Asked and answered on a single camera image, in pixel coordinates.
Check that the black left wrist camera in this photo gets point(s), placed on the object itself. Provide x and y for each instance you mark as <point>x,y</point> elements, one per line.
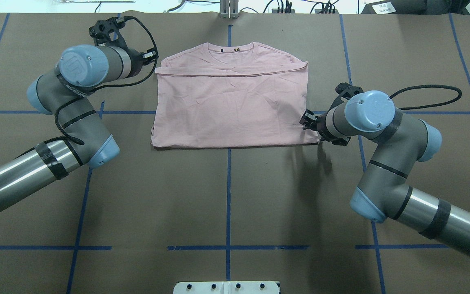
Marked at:
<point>107,32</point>

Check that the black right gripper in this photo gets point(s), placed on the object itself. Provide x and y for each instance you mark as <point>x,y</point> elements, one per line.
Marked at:
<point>321,123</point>

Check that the pink Snoopy t-shirt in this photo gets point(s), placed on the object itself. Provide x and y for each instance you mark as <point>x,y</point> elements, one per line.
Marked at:
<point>210,96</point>

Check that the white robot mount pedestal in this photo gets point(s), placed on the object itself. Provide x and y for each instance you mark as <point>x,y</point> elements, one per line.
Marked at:
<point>227,287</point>

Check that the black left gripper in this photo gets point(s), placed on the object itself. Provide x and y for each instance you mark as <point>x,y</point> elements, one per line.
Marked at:
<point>138,61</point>

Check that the aluminium frame post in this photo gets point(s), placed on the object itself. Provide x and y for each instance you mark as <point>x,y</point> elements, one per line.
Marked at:
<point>229,9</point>

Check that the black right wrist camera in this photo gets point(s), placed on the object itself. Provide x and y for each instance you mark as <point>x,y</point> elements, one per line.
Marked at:
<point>345,92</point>

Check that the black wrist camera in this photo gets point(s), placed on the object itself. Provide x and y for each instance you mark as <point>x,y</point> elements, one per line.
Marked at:
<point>345,92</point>
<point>107,32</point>

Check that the grey hub with orange plugs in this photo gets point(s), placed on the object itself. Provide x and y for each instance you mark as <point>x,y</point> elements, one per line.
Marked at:
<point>282,7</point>

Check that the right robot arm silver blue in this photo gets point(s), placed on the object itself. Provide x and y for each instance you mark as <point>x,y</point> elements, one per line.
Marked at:
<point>402,140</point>

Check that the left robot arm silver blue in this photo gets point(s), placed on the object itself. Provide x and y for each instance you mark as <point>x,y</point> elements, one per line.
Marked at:
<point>63,92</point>

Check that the black monitor stand box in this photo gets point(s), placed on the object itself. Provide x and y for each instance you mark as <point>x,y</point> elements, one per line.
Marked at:
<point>401,7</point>

